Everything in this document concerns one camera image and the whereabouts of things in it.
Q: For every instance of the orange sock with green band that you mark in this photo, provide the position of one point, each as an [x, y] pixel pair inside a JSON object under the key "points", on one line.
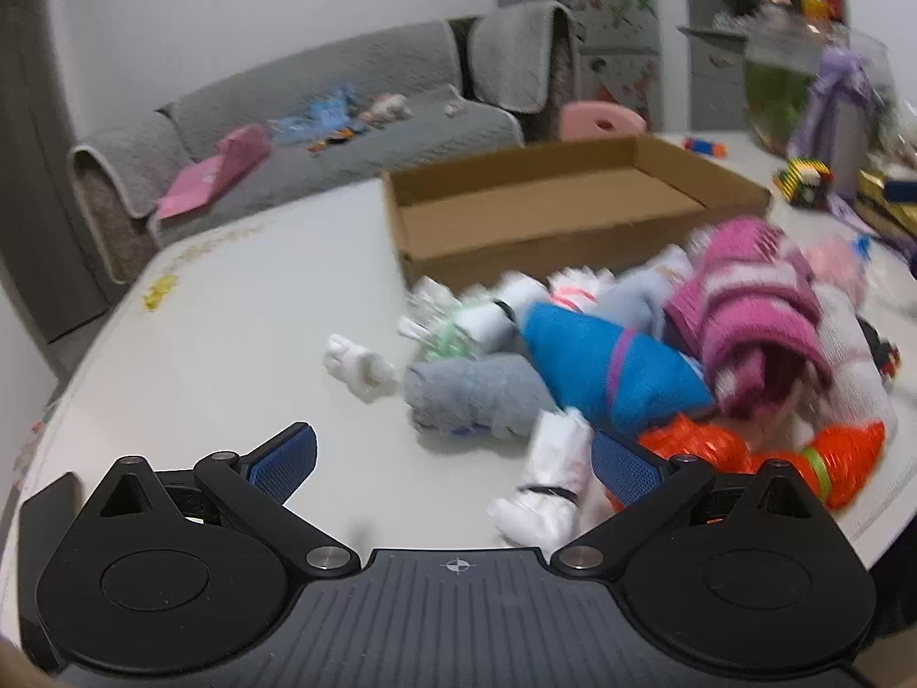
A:
{"points": [[845, 462]]}

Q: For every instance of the grey cabinet with shelves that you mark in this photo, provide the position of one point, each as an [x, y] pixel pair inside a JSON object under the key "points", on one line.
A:
{"points": [[716, 64]]}

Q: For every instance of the floral printed refrigerator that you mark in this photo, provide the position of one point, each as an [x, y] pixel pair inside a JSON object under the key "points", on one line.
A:
{"points": [[616, 14]]}

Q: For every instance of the small white sock bundle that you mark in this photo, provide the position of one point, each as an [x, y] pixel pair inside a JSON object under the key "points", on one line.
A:
{"points": [[358, 369]]}

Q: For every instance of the pale pink fluffy sock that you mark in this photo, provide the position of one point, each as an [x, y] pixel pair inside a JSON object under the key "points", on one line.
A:
{"points": [[834, 265]]}

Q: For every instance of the black and pink sock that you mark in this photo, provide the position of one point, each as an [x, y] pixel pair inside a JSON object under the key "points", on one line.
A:
{"points": [[881, 355]]}

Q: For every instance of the pale grey-blue sock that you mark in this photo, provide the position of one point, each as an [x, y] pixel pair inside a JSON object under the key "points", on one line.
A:
{"points": [[637, 301]]}

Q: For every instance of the shallow cardboard box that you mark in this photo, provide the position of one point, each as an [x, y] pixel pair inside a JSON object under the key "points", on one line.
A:
{"points": [[537, 201]]}

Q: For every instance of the white and pink plush toy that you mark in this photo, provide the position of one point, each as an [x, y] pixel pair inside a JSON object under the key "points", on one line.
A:
{"points": [[387, 109]]}

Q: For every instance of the white sock bundle with band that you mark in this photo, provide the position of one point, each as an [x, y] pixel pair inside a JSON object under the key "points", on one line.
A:
{"points": [[555, 459]]}

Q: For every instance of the blue plastic toy set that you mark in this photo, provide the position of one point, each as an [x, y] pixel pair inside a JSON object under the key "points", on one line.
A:
{"points": [[329, 107]]}

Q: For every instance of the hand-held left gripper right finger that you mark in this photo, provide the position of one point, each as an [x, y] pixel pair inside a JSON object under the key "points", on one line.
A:
{"points": [[623, 469]]}

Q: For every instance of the glass fish tank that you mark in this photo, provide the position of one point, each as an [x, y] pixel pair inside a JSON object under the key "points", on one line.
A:
{"points": [[774, 100]]}

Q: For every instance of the blue and orange toy block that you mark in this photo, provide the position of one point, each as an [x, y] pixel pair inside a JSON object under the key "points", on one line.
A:
{"points": [[706, 147]]}

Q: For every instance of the grey door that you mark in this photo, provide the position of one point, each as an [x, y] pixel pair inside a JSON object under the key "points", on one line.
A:
{"points": [[36, 158]]}

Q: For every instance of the grey sock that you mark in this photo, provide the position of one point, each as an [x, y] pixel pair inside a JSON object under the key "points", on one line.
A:
{"points": [[473, 390]]}

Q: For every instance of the white ribbed sock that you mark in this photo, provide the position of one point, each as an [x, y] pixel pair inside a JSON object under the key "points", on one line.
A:
{"points": [[852, 358]]}

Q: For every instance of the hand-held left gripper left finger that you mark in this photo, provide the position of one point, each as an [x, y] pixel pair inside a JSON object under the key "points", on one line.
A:
{"points": [[286, 462]]}

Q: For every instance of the blue sock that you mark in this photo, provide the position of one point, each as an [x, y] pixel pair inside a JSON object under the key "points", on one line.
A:
{"points": [[602, 365]]}

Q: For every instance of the pink striped knitted sock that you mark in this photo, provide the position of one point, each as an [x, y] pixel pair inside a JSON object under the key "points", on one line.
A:
{"points": [[745, 315]]}

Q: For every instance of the small orange toys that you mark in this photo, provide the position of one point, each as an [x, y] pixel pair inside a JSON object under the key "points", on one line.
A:
{"points": [[337, 137]]}

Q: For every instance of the gold patterned box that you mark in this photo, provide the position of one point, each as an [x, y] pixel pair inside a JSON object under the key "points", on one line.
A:
{"points": [[888, 208]]}

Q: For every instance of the small pink toy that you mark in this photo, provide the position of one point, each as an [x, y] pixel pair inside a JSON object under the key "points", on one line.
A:
{"points": [[451, 109]]}

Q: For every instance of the white desktop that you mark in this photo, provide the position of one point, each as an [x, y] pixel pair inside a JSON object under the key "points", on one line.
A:
{"points": [[251, 301]]}

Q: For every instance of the pink plastic chair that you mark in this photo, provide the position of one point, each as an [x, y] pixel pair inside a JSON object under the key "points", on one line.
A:
{"points": [[602, 118]]}

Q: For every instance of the colourful toy block car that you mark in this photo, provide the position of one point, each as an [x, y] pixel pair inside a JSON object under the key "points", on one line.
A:
{"points": [[802, 183]]}

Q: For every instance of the grey covered sofa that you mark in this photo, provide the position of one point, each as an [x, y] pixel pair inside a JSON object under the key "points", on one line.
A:
{"points": [[401, 136]]}

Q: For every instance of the white sock with red print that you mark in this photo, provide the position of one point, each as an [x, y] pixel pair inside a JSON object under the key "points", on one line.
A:
{"points": [[577, 290]]}

